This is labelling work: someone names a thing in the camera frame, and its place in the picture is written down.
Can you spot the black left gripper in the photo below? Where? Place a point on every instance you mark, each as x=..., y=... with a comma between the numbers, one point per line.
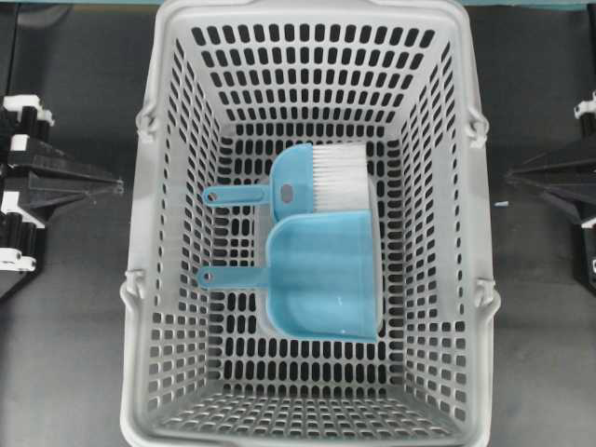
x=26, y=210

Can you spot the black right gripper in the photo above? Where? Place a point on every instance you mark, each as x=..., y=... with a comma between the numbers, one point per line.
x=567, y=168

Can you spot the grey plastic shopping basket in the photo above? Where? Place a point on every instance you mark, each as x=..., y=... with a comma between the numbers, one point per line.
x=230, y=85

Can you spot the blue plastic dustpan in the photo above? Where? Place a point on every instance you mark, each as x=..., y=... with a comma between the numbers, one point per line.
x=322, y=277

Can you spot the blue hand brush white bristles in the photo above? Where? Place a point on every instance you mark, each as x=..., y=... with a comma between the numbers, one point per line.
x=305, y=178

